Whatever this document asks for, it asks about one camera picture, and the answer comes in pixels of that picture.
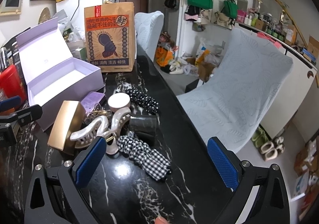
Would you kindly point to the black printed carton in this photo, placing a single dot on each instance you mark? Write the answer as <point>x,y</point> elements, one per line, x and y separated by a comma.
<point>11,52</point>

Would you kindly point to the gold box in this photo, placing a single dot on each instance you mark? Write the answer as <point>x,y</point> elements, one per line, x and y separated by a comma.
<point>62,124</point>

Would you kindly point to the cardboard box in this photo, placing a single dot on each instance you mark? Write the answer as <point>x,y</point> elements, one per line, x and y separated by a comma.
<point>206,70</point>

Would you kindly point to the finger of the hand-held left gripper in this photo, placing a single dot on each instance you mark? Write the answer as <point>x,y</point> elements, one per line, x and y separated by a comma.
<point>10,103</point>
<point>27,114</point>

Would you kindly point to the pair of beige slippers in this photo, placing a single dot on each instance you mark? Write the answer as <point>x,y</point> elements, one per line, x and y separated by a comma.
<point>270,149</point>

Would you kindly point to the black white gingham scrunchie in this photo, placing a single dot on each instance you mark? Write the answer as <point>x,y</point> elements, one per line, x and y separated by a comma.
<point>144,154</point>

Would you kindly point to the red container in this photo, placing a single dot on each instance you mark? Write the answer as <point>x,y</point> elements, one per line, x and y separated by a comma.
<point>12,82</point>

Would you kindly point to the person's right hand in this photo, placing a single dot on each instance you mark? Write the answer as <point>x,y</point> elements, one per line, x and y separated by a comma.
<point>162,220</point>

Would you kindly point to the pink round compact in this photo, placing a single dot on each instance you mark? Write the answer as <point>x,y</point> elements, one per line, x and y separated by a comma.
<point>119,102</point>

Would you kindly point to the pair of green slippers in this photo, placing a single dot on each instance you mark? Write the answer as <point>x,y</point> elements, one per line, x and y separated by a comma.
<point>259,136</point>

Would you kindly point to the woven fan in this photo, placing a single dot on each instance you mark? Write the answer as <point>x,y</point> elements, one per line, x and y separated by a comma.
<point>44,16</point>

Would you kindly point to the black polka-dot scrunchie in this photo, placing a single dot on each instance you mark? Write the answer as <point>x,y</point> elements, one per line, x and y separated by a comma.
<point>144,100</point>

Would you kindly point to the lavender gift box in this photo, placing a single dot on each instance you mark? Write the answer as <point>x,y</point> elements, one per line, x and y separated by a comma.
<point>49,82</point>

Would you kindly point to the orange bag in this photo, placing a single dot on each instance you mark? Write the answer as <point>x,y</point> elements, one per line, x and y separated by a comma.
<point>164,55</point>

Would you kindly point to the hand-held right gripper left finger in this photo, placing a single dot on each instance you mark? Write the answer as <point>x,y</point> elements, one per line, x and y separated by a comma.
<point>89,161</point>

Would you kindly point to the small purple box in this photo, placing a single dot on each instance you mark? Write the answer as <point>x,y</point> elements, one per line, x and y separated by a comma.
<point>92,99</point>

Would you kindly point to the pearl white hair claw clip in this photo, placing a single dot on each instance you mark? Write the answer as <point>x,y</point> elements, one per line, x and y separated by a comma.
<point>117,121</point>

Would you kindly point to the wall intercom monitor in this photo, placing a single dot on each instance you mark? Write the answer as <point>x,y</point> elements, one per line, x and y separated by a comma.
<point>12,2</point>

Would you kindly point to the white yellow plastic bag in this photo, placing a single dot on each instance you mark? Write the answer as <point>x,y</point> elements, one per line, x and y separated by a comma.
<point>203,52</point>

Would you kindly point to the brown printed paper bag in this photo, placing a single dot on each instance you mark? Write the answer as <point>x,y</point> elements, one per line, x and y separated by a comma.
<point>109,39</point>

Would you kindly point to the white cabinet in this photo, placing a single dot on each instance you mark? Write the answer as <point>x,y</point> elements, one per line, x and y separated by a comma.
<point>299,84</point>

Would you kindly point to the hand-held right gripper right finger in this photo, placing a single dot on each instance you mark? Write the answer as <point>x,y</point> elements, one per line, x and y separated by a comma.
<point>223,164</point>

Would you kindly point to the white sneakers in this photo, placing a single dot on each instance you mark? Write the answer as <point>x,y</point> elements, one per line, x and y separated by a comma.
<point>175,69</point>

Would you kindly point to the row of bottles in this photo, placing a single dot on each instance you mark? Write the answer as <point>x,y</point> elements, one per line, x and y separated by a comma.
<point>271,29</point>

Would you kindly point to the light blue covered chair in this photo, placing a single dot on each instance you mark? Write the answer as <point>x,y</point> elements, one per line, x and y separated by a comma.
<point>148,29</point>
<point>239,89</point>

